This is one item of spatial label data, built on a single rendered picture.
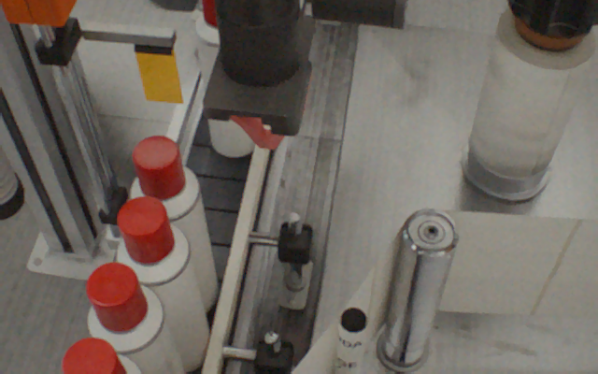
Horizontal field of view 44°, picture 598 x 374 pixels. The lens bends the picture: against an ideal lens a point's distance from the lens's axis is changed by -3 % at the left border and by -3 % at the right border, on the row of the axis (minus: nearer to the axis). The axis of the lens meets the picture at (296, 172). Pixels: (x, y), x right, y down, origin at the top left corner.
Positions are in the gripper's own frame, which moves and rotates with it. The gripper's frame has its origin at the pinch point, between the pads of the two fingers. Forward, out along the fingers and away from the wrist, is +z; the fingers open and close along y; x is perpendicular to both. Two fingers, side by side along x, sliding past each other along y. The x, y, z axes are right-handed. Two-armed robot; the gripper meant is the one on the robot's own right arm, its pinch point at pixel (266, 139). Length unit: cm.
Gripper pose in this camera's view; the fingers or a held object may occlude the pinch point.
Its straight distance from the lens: 62.3
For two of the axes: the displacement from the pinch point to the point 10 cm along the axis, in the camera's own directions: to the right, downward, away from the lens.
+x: -9.9, -1.2, 1.1
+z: 0.2, 6.0, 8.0
